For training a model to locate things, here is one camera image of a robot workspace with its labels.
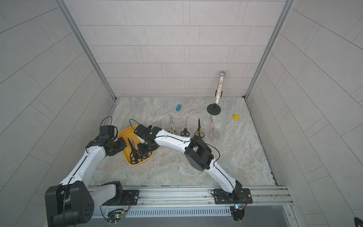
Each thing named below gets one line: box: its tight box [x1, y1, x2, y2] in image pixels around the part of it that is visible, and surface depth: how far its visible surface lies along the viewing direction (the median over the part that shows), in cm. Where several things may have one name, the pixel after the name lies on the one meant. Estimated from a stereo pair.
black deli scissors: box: [127, 137, 144, 165], surface depth 84 cm
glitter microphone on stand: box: [207, 70, 227, 115], surface depth 95 cm
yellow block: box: [233, 114, 240, 121], surface depth 107 cm
